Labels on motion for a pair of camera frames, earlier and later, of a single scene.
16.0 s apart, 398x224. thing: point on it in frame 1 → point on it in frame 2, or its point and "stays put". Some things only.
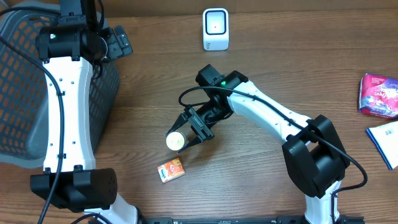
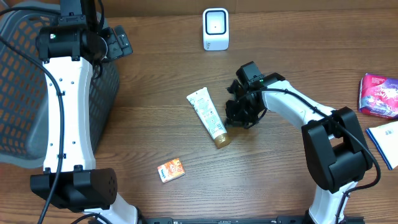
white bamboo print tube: [176, 140] → [202, 102]
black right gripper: [196, 123] → [231, 118]
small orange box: [171, 170] stays put
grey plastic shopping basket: [24, 89] stays put
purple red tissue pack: [378, 94] stays put
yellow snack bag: [386, 137] stays put
